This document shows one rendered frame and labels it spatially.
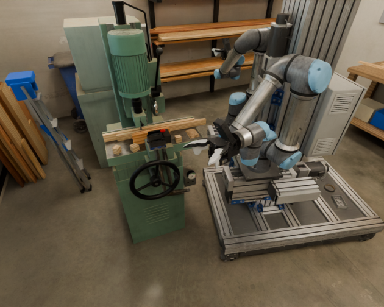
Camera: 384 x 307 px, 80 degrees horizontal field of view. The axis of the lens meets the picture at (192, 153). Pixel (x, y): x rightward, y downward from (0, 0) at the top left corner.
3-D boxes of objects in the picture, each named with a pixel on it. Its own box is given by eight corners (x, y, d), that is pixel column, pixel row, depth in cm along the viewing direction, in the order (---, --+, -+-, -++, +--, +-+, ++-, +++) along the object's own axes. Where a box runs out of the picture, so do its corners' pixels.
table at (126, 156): (110, 178, 126) (107, 169, 122) (105, 147, 148) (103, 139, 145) (210, 154, 142) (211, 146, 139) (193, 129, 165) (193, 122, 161)
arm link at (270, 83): (276, 42, 100) (212, 135, 107) (298, 48, 92) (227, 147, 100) (284, 58, 108) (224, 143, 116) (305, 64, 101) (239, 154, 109)
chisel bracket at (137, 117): (136, 129, 138) (133, 117, 133) (132, 119, 148) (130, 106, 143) (148, 127, 140) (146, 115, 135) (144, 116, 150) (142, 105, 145)
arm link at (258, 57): (238, 106, 176) (249, 26, 143) (255, 103, 181) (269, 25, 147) (247, 113, 168) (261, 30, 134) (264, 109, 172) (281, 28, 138)
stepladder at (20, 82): (77, 195, 227) (1, 82, 151) (76, 179, 246) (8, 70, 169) (93, 190, 231) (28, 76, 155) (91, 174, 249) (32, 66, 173)
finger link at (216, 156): (217, 177, 75) (224, 162, 83) (216, 162, 72) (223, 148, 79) (208, 176, 76) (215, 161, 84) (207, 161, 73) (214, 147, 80)
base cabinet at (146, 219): (133, 245, 185) (114, 183, 141) (124, 194, 227) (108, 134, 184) (185, 228, 197) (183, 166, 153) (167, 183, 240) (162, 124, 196)
